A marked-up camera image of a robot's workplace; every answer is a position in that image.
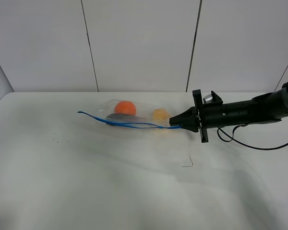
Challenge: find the purple eggplant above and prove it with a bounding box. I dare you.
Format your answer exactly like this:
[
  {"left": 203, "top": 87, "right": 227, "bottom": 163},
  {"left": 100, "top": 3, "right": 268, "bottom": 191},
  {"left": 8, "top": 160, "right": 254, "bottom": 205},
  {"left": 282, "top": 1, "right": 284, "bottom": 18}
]
[{"left": 106, "top": 113, "right": 147, "bottom": 123}]

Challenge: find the yellow pear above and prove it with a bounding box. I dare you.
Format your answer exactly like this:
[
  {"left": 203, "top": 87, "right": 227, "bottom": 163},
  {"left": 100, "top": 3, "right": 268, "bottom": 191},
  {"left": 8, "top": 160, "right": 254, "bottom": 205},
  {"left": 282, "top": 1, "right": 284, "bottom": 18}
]
[{"left": 152, "top": 108, "right": 170, "bottom": 121}]

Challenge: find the clear zip bag blue strip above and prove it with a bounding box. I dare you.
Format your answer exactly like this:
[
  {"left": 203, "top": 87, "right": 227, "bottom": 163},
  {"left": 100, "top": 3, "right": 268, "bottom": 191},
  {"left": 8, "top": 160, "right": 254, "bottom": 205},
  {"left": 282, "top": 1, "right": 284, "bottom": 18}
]
[{"left": 77, "top": 99, "right": 182, "bottom": 135}]

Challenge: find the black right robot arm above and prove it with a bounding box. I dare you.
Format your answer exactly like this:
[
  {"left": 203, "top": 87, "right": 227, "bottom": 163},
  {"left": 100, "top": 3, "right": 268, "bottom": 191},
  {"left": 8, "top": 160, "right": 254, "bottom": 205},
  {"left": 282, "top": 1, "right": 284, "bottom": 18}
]
[{"left": 169, "top": 82, "right": 288, "bottom": 143}]

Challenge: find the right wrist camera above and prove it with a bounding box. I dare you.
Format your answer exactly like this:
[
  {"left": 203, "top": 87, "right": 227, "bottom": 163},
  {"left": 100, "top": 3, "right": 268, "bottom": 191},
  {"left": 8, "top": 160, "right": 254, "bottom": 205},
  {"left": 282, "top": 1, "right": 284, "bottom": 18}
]
[{"left": 203, "top": 91, "right": 223, "bottom": 104}]

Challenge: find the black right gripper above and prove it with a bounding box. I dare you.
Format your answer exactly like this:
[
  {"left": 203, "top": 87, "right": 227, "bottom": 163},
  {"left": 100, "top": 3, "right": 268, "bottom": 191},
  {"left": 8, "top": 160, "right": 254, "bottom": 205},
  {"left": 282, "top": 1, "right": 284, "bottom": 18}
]
[{"left": 169, "top": 90, "right": 226, "bottom": 143}]

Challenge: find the orange fruit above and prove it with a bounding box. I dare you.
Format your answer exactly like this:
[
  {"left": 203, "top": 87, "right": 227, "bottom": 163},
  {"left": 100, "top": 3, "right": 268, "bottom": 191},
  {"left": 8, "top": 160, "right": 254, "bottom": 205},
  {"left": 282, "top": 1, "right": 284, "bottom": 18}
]
[{"left": 114, "top": 101, "right": 137, "bottom": 115}]

